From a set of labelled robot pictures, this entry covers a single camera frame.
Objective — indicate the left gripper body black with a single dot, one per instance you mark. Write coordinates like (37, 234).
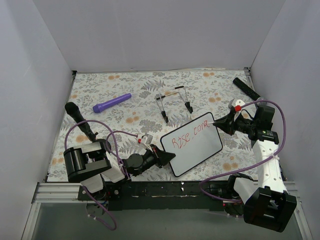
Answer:
(156, 155)

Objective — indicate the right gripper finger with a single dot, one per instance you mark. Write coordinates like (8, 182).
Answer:
(225, 120)
(226, 127)

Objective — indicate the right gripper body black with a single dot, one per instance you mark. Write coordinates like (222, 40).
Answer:
(232, 122)

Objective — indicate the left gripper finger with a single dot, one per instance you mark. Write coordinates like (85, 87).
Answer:
(156, 149)
(163, 157)

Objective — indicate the small whiteboard black frame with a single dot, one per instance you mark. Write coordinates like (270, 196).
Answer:
(193, 143)

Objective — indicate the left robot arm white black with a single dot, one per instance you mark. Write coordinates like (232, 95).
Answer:
(87, 164)

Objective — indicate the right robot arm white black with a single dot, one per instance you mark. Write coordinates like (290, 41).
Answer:
(268, 203)

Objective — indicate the black microphone silver head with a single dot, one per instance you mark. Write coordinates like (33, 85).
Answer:
(247, 90)

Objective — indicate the purple flashlight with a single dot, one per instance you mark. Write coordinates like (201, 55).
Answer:
(100, 107)

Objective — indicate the black microphone on stand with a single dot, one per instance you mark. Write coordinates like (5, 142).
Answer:
(73, 111)

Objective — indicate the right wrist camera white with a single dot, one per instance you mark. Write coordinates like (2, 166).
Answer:
(236, 105)

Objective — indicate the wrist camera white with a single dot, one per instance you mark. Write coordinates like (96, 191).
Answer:
(145, 139)
(236, 105)

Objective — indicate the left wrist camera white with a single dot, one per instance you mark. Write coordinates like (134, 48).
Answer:
(145, 139)

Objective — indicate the wire whiteboard stand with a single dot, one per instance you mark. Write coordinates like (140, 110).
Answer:
(172, 97)

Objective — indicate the black base frame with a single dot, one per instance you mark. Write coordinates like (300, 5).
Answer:
(156, 195)

